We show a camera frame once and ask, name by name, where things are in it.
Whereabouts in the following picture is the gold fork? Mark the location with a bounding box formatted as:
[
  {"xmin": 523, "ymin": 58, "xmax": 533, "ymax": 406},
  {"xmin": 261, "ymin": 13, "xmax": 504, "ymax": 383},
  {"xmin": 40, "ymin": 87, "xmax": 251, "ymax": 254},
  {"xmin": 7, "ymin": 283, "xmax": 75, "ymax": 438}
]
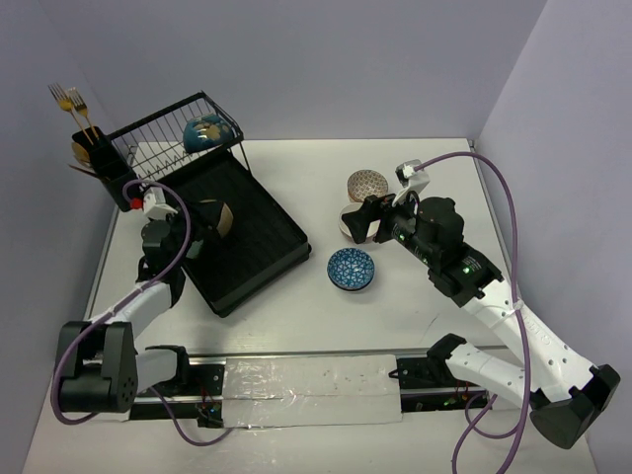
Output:
[
  {"xmin": 66, "ymin": 87, "xmax": 99, "ymax": 144},
  {"xmin": 47, "ymin": 83, "xmax": 94, "ymax": 145}
]

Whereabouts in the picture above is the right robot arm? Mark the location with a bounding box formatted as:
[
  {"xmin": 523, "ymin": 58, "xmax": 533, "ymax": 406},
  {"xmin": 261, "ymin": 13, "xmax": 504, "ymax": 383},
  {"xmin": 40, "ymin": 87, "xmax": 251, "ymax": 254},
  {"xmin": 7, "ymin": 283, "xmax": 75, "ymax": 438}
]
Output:
[{"xmin": 342, "ymin": 193, "xmax": 620, "ymax": 449}]

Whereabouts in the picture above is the blue gold globe bowl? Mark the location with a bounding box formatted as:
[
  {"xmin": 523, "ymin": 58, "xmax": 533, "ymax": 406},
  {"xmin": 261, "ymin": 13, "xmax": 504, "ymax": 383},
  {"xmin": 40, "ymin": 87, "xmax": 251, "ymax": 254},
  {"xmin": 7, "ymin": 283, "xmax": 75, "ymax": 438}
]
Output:
[{"xmin": 183, "ymin": 114, "xmax": 235, "ymax": 154}]

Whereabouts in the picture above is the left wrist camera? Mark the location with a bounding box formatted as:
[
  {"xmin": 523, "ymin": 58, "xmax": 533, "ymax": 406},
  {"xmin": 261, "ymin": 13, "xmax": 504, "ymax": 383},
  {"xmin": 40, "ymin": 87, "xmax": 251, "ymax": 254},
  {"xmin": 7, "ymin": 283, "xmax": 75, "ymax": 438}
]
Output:
[{"xmin": 129, "ymin": 187, "xmax": 178, "ymax": 220}]

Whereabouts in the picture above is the white taped sheet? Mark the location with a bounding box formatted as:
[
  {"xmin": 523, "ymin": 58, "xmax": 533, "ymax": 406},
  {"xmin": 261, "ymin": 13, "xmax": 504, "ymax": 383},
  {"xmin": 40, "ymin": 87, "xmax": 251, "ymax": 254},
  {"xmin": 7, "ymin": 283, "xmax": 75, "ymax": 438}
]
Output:
[{"xmin": 222, "ymin": 355, "xmax": 402, "ymax": 429}]

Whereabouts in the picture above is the white floral bowl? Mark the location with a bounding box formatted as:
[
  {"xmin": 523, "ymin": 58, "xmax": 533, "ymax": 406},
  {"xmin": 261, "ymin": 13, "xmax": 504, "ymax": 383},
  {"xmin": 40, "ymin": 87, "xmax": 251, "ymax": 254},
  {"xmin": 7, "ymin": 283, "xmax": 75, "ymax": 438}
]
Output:
[{"xmin": 338, "ymin": 204, "xmax": 381, "ymax": 245}]

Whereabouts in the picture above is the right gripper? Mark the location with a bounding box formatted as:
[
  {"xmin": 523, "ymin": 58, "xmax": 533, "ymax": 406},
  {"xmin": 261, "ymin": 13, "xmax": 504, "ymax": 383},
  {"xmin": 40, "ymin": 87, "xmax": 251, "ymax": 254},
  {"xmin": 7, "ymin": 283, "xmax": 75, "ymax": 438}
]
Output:
[{"xmin": 341, "ymin": 184, "xmax": 437, "ymax": 267}]

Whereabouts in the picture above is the gold spoon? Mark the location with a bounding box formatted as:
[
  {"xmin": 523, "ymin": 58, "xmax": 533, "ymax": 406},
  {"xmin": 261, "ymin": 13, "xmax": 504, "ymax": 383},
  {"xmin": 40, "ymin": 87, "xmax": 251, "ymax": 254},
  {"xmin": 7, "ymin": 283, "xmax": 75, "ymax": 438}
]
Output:
[{"xmin": 71, "ymin": 141, "xmax": 92, "ymax": 169}]

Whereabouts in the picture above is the green celadon bowl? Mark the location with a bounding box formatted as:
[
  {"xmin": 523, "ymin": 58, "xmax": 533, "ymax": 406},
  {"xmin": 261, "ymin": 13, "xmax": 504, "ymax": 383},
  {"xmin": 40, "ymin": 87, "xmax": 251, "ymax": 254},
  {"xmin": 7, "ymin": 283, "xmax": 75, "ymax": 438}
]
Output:
[{"xmin": 185, "ymin": 240, "xmax": 203, "ymax": 260}]

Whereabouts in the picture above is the black cutlery holder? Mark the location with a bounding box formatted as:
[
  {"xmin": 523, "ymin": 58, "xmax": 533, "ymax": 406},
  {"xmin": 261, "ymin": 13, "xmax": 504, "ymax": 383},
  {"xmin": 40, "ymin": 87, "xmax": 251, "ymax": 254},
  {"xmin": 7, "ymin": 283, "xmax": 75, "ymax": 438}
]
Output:
[{"xmin": 72, "ymin": 126, "xmax": 142, "ymax": 212}]

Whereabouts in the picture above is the purple cable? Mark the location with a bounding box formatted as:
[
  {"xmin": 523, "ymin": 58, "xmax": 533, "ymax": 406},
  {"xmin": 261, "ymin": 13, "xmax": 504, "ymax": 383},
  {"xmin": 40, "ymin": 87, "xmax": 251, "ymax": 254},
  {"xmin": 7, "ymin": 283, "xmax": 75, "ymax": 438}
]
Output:
[
  {"xmin": 417, "ymin": 151, "xmax": 534, "ymax": 474},
  {"xmin": 50, "ymin": 179, "xmax": 193, "ymax": 426}
]

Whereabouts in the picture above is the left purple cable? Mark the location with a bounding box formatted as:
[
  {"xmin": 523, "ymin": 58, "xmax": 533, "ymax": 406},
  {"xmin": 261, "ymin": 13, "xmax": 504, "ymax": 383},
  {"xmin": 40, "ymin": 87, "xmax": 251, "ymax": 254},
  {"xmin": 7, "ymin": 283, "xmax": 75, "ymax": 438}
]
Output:
[{"xmin": 50, "ymin": 179, "xmax": 193, "ymax": 426}]

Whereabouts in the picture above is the black wire dish rack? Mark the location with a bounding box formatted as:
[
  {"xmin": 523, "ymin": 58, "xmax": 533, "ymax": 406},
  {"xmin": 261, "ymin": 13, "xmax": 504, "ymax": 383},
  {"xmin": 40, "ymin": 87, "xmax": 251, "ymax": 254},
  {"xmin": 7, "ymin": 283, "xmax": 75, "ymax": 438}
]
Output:
[{"xmin": 109, "ymin": 92, "xmax": 311, "ymax": 317}]

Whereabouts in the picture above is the blue triangle pattern bowl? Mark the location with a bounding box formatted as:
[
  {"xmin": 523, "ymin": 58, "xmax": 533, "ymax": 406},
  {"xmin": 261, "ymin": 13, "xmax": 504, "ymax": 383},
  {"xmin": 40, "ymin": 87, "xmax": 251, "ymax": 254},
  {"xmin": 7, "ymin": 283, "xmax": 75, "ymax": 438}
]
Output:
[{"xmin": 327, "ymin": 248, "xmax": 375, "ymax": 291}]

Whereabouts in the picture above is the patterned brown white bowl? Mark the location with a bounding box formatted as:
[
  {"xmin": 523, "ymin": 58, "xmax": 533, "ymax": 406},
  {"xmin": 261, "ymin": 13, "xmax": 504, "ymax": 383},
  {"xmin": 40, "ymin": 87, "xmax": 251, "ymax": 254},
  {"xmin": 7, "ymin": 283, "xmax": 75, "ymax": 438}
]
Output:
[{"xmin": 347, "ymin": 169, "xmax": 389, "ymax": 202}]

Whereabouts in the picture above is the gold fork right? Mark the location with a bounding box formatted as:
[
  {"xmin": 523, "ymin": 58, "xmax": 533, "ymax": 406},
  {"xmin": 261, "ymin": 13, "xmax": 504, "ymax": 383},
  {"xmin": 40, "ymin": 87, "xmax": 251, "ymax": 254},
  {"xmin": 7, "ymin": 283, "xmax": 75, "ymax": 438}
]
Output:
[{"xmin": 66, "ymin": 87, "xmax": 99, "ymax": 144}]

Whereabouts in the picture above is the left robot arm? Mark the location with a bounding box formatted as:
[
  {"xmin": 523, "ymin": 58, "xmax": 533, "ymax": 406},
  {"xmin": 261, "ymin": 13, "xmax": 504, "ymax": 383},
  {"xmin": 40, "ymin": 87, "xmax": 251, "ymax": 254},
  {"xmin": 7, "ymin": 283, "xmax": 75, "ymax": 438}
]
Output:
[{"xmin": 50, "ymin": 206, "xmax": 205, "ymax": 425}]

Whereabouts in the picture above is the gold fork left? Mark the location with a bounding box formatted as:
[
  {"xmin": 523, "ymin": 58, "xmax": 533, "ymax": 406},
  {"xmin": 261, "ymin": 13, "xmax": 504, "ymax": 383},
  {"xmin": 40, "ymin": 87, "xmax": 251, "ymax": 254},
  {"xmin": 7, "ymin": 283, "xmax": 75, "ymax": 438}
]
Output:
[{"xmin": 47, "ymin": 83, "xmax": 94, "ymax": 145}]

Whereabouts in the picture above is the beige black bowl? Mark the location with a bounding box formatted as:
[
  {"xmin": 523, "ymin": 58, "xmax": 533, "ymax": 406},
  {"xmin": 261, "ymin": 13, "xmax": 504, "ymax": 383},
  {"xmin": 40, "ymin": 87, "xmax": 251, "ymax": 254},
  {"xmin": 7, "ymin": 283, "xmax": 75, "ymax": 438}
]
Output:
[{"xmin": 195, "ymin": 198, "xmax": 234, "ymax": 239}]

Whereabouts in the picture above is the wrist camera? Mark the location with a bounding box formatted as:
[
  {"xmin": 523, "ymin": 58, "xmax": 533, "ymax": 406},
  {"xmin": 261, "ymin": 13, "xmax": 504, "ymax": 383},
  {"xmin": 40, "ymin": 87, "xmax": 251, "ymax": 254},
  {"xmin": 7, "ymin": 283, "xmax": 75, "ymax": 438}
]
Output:
[
  {"xmin": 392, "ymin": 159, "xmax": 431, "ymax": 206},
  {"xmin": 129, "ymin": 187, "xmax": 178, "ymax": 220}
]

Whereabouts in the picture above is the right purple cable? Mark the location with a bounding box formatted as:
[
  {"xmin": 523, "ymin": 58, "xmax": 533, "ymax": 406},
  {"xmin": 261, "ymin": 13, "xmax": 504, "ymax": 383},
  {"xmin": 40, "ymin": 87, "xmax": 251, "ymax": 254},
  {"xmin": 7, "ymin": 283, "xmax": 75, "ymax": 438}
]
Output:
[{"xmin": 417, "ymin": 151, "xmax": 534, "ymax": 474}]

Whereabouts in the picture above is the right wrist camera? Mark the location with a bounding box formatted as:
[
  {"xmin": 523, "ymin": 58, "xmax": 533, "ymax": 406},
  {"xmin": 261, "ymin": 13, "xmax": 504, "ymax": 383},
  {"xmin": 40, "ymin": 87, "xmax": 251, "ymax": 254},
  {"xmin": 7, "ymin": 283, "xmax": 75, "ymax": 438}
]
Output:
[{"xmin": 392, "ymin": 159, "xmax": 431, "ymax": 206}]

